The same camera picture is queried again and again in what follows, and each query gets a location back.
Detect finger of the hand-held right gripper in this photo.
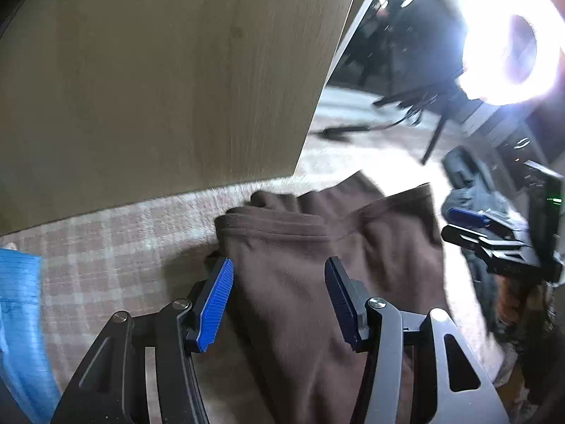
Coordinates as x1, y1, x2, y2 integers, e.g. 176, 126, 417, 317
441, 225, 537, 275
447, 207, 526, 241

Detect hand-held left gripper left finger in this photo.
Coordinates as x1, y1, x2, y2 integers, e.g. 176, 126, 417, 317
50, 257, 234, 424

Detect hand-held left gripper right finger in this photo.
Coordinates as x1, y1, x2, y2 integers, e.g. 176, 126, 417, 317
324, 256, 510, 424

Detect brown sweatshirt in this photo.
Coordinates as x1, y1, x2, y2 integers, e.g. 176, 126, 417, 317
214, 170, 451, 424

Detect grey-blue jacket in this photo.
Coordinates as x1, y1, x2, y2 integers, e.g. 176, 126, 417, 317
441, 147, 530, 328

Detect plaid woven mat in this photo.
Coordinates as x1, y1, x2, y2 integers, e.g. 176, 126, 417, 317
0, 141, 508, 424

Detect blue woven bag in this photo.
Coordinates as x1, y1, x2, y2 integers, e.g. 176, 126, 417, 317
0, 247, 60, 424

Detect pale wooden panel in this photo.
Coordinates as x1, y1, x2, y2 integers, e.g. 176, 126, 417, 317
0, 0, 367, 235

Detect ring light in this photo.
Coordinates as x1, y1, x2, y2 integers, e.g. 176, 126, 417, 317
459, 0, 561, 107

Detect black cable with inline switch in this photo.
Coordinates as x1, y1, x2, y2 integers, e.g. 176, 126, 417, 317
322, 112, 420, 142

